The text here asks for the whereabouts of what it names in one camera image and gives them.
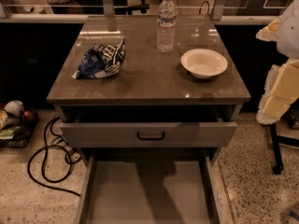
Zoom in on white bowl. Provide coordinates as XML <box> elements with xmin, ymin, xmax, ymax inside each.
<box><xmin>180</xmin><ymin>49</ymin><xmax>228</xmax><ymax>79</ymax></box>

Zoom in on clear plastic water bottle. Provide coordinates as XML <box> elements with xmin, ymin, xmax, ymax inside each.
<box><xmin>157</xmin><ymin>0</ymin><xmax>177</xmax><ymax>53</ymax></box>

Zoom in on tray of assorted objects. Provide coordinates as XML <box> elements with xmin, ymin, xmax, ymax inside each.
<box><xmin>0</xmin><ymin>100</ymin><xmax>39</xmax><ymax>148</ymax></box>

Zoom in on black stand leg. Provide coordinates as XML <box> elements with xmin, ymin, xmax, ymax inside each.
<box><xmin>269</xmin><ymin>124</ymin><xmax>299</xmax><ymax>175</ymax></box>

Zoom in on grey drawer cabinet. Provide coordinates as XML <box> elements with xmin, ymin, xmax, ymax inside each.
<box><xmin>47</xmin><ymin>16</ymin><xmax>249</xmax><ymax>161</ymax></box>

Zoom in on grey top drawer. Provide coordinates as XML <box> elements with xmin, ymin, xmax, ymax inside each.
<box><xmin>61</xmin><ymin>105</ymin><xmax>236</xmax><ymax>148</ymax></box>

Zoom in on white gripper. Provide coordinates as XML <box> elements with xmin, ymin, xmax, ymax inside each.
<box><xmin>256</xmin><ymin>16</ymin><xmax>299</xmax><ymax>125</ymax></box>

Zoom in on grey drawer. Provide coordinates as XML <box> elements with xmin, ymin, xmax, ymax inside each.
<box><xmin>75</xmin><ymin>157</ymin><xmax>223</xmax><ymax>224</ymax></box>
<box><xmin>61</xmin><ymin>105</ymin><xmax>236</xmax><ymax>148</ymax></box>

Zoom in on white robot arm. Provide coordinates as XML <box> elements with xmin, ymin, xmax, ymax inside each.
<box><xmin>256</xmin><ymin>0</ymin><xmax>299</xmax><ymax>125</ymax></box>

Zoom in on blue white chip bag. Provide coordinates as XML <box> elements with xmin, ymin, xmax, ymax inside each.
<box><xmin>72</xmin><ymin>37</ymin><xmax>126</xmax><ymax>79</ymax></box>

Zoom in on black floor cable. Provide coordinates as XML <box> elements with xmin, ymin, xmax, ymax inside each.
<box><xmin>26</xmin><ymin>117</ymin><xmax>83</xmax><ymax>198</ymax></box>

